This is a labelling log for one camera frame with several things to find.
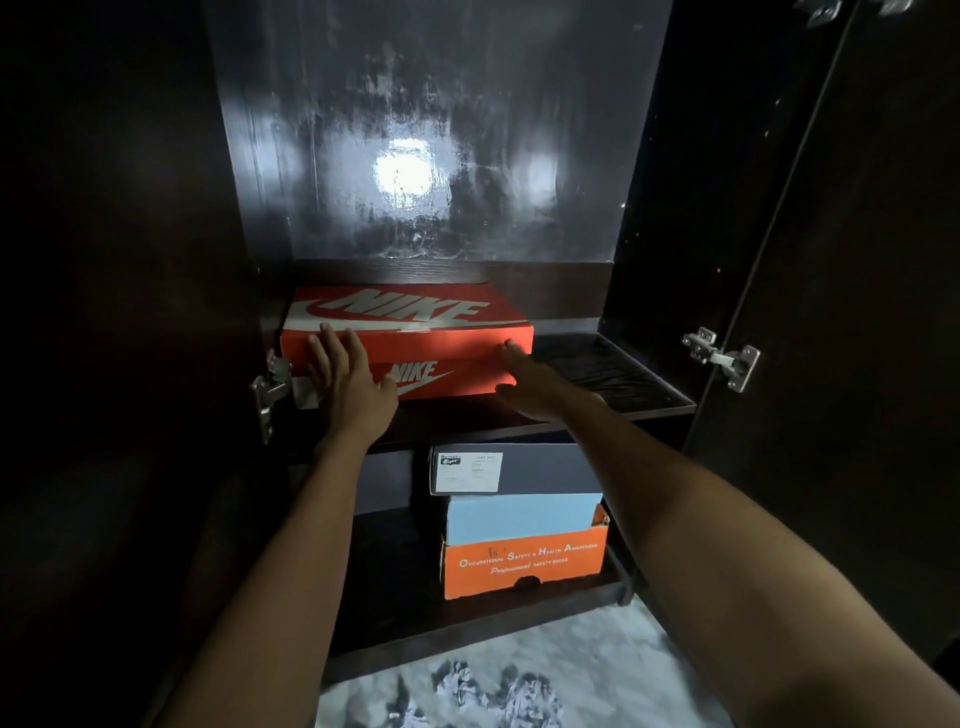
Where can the person's right forearm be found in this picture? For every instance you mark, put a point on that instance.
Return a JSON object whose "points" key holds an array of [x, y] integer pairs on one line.
{"points": [[742, 577]]}

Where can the person's left little finger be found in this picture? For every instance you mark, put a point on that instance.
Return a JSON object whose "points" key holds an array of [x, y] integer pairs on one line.
{"points": [[313, 368]]}

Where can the orange shoe box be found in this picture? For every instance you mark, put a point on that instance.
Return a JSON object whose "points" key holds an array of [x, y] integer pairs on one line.
{"points": [[525, 566]]}

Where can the silver door hinge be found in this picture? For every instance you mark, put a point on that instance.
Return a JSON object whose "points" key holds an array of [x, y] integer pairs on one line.
{"points": [[726, 358], [267, 397]]}

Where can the person's left thumb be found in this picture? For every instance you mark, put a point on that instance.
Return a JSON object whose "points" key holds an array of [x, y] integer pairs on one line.
{"points": [[387, 389]]}

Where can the person's left forearm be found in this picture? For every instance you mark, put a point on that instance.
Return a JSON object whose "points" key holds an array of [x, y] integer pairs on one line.
{"points": [[289, 570]]}

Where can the person's left middle finger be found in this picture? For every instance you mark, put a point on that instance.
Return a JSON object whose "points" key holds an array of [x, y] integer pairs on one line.
{"points": [[335, 349]]}

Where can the red shoe box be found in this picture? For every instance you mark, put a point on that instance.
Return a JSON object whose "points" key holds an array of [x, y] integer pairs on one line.
{"points": [[420, 330]]}

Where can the dark wooden wardrobe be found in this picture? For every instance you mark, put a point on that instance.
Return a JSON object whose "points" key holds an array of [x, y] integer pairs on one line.
{"points": [[450, 150]]}

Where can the dark wooden wardrobe door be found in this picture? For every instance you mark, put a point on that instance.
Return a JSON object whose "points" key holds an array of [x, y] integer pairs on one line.
{"points": [[112, 337], [847, 337]]}

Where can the light blue shoe box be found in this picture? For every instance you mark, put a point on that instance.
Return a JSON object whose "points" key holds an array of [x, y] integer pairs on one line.
{"points": [[525, 517]]}

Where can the person's right thumb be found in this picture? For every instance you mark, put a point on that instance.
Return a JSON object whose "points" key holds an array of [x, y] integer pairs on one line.
{"points": [[531, 409]]}

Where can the person's right hand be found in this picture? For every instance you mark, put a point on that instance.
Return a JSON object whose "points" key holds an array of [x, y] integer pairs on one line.
{"points": [[547, 386]]}

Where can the person's left hand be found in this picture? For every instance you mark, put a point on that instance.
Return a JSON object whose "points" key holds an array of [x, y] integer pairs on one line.
{"points": [[357, 397]]}

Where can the dark grey shoe box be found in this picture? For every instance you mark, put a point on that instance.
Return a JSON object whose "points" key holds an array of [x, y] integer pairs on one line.
{"points": [[525, 469]]}

